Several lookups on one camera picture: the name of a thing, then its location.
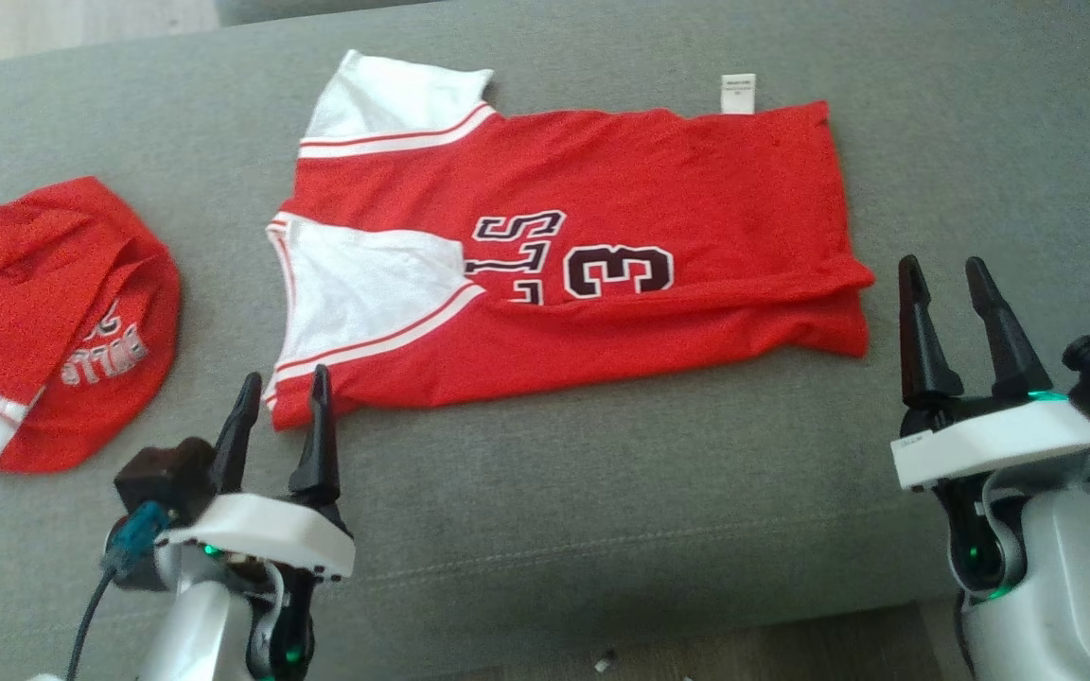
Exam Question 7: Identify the grey sofa back cushion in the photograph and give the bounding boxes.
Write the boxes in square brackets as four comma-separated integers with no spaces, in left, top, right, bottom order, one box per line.
[214,0,442,26]

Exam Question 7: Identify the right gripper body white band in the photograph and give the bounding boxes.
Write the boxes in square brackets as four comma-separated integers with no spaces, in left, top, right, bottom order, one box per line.
[889,392,1090,492]

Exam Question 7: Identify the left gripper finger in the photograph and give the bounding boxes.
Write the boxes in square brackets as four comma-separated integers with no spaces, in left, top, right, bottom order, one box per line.
[288,363,343,509]
[210,371,264,497]

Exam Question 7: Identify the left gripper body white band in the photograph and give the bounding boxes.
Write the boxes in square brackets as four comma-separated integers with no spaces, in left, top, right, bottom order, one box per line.
[157,492,357,582]

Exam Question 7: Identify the red white basketball jersey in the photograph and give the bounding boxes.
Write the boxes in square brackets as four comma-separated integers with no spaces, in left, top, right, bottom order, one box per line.
[264,49,877,432]

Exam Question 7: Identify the red basketball shorts white trim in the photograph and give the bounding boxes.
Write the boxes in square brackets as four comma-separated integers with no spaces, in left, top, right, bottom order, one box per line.
[0,176,183,474]

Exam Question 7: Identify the left cable blue connector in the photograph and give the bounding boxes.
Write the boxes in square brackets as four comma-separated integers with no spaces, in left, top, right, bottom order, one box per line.
[65,499,170,681]

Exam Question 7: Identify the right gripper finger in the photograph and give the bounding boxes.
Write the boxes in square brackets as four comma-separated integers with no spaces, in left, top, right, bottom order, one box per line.
[898,254,966,410]
[965,255,1056,402]

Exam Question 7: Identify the grey sofa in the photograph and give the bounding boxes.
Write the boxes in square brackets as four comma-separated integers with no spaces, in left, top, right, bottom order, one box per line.
[0,0,1090,681]

